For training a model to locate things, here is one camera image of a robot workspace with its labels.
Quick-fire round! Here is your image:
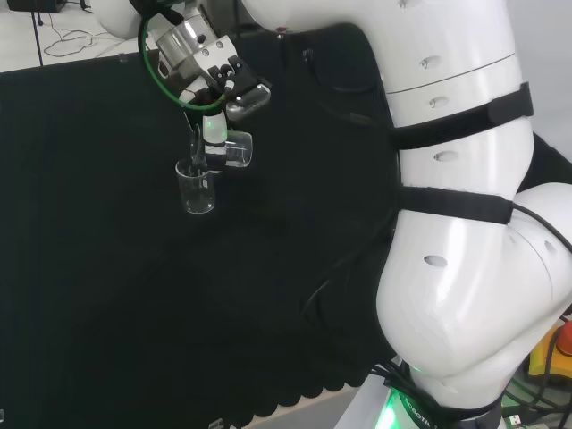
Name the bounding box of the green cable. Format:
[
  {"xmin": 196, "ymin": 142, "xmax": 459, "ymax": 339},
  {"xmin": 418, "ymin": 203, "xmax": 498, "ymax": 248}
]
[{"xmin": 137, "ymin": 7, "xmax": 230, "ymax": 112}]

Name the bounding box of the clear glass beaker with spout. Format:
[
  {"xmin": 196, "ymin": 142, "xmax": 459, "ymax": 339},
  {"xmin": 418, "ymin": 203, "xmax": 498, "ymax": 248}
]
[{"xmin": 174, "ymin": 158, "xmax": 219, "ymax": 216}]

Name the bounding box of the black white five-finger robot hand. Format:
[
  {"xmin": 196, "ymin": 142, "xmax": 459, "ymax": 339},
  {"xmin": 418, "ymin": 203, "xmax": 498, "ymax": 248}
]
[{"xmin": 177, "ymin": 38, "xmax": 273, "ymax": 174}]

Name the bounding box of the black bench cloth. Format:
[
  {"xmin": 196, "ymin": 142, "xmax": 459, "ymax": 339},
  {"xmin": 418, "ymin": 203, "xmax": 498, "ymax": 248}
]
[{"xmin": 0, "ymin": 21, "xmax": 572, "ymax": 425}]

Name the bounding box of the black box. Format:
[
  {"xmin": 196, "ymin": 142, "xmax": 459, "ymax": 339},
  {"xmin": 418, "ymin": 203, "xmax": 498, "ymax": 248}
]
[{"xmin": 6, "ymin": 0, "xmax": 68, "ymax": 13}]

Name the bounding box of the small clear glass beaker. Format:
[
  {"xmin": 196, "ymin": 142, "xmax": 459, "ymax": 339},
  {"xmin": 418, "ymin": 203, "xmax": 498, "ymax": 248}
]
[{"xmin": 189, "ymin": 123, "xmax": 255, "ymax": 174}]

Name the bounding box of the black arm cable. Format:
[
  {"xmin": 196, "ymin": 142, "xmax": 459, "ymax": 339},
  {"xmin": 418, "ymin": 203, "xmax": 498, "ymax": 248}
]
[{"xmin": 511, "ymin": 203, "xmax": 572, "ymax": 255}]

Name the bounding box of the dark tripod leg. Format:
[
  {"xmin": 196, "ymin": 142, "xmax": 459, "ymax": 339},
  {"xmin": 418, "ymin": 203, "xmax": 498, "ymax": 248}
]
[{"xmin": 29, "ymin": 0, "xmax": 45, "ymax": 68}]

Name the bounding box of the white floor cable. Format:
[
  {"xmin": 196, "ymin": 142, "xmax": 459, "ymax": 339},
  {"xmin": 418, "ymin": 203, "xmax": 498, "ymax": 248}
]
[{"xmin": 43, "ymin": 17, "xmax": 130, "ymax": 58}]

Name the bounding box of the yellow stop button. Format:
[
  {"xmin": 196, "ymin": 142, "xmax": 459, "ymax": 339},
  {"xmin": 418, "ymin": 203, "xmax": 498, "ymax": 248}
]
[{"xmin": 528, "ymin": 317, "xmax": 572, "ymax": 382}]

